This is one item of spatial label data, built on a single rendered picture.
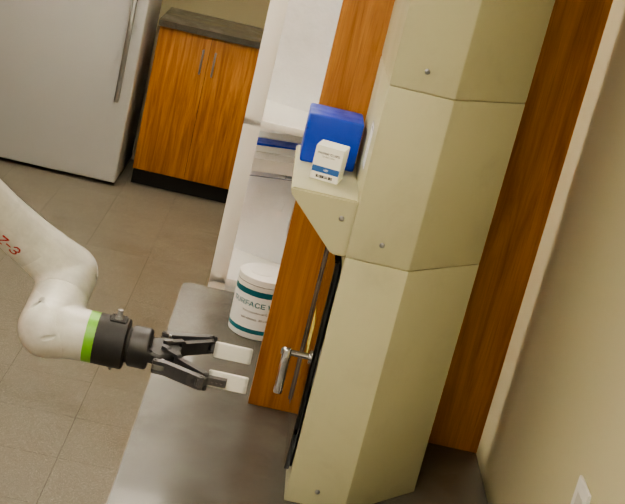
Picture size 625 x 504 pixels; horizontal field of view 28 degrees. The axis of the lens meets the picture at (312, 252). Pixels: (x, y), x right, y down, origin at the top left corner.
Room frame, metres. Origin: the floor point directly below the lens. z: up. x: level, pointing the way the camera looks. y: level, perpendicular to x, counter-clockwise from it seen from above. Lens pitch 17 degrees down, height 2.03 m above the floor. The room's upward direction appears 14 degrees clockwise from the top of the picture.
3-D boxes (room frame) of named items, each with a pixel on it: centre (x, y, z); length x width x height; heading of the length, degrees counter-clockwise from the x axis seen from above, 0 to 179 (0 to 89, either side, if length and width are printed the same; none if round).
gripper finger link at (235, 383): (2.00, 0.09, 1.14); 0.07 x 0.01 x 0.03; 93
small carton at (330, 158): (2.11, 0.01, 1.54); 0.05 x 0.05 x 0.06; 81
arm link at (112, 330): (2.05, 0.30, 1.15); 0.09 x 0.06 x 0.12; 3
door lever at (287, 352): (2.06, -0.02, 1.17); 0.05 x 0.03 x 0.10; 93
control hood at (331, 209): (2.17, 0.01, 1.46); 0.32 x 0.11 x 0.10; 3
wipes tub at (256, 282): (2.78, 0.09, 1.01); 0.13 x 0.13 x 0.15
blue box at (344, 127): (2.25, 0.01, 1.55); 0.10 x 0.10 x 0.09; 3
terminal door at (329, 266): (2.17, -0.04, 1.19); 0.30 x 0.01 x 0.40; 3
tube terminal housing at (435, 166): (2.18, -0.17, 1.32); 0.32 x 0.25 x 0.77; 3
